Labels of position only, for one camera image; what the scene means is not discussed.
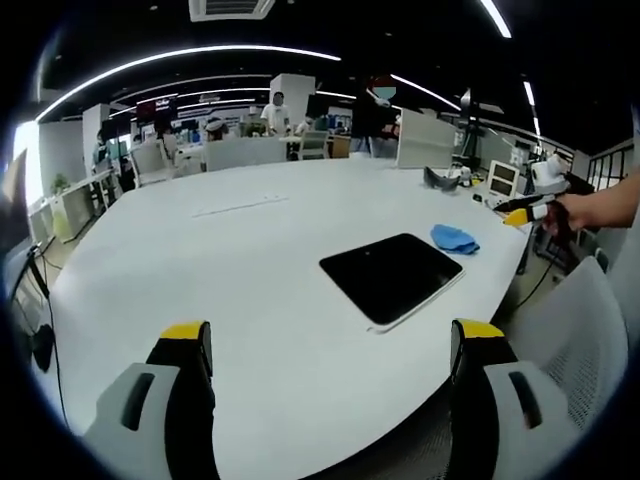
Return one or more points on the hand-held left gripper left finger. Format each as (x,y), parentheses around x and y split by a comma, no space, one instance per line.
(130,400)

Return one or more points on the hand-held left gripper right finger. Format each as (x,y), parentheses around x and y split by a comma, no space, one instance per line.
(505,400)

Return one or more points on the black tripod stand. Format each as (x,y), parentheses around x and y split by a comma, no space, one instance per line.
(472,132)

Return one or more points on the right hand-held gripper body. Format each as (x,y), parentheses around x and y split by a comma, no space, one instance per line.
(549,176)

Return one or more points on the white mesh office chair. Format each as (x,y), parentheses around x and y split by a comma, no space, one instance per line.
(570,340)

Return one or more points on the white small monitor device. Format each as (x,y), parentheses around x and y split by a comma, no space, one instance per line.
(502,178)

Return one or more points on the white desk partition panel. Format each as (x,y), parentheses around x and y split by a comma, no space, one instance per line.
(425,138)

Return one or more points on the green potted plant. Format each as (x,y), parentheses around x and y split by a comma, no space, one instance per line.
(59,184)

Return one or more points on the black tablet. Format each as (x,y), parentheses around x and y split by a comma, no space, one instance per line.
(391,276)

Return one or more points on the dark grey headset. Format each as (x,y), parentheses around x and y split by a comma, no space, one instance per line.
(440,181)

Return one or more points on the blue cleaning cloth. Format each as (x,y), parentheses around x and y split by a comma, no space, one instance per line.
(454,238)

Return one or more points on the white ceiling air vent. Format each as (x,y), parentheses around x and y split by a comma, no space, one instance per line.
(231,8)

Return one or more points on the white long desk partition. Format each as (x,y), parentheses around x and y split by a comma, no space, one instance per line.
(245,152)

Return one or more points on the person's right hand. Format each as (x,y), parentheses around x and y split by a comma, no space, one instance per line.
(580,210)

